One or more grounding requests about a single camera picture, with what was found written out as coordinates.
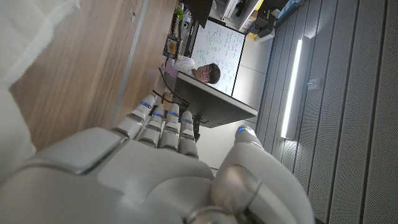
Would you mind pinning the cream cheesecloth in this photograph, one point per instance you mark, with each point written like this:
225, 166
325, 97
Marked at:
25, 31

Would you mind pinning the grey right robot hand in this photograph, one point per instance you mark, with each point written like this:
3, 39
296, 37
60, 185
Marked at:
149, 186

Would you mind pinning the green ball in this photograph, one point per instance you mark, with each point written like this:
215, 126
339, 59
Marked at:
179, 13

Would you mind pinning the ceiling light strip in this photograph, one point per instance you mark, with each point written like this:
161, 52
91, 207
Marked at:
290, 90

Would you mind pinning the silver laptop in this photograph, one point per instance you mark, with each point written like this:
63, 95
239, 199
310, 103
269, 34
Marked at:
170, 76

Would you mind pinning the small blue printed box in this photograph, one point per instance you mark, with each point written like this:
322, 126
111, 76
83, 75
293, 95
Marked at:
172, 46

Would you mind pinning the whiteboard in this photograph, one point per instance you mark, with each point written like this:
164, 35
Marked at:
217, 46

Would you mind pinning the seated person in white shirt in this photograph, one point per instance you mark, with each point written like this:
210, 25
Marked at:
205, 73

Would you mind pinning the white shelf cabinet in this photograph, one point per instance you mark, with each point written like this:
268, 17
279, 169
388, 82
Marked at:
236, 14

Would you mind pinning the flat computer monitor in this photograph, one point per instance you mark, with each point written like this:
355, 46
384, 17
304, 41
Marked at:
214, 107

